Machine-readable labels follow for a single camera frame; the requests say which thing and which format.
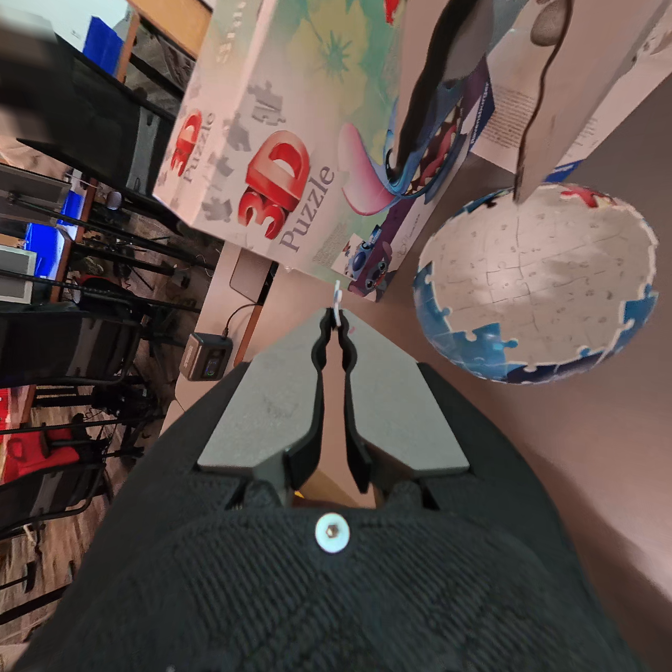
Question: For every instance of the red cart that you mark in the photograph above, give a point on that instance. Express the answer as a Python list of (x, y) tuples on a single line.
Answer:
[(31, 446)]

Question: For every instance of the blue puzzle ball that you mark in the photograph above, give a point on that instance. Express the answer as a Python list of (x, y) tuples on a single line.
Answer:
[(525, 278)]

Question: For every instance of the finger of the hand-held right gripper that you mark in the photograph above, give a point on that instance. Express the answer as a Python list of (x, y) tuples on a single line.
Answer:
[(588, 63), (420, 63)]

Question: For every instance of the green printed puzzle box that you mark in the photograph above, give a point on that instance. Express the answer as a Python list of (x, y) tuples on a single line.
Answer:
[(315, 78)]

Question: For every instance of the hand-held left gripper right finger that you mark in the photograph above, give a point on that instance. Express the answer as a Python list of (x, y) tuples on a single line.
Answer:
[(404, 414)]

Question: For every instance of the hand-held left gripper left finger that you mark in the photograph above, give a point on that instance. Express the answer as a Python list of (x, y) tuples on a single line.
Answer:
[(267, 414)]

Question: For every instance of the puzzle piece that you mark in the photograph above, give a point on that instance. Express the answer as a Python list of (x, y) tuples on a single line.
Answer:
[(338, 302)]

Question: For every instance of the blue crate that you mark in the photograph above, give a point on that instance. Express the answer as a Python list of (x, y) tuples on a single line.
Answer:
[(102, 47)]

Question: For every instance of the dark grey power bank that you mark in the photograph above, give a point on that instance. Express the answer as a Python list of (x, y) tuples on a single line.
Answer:
[(206, 357)]

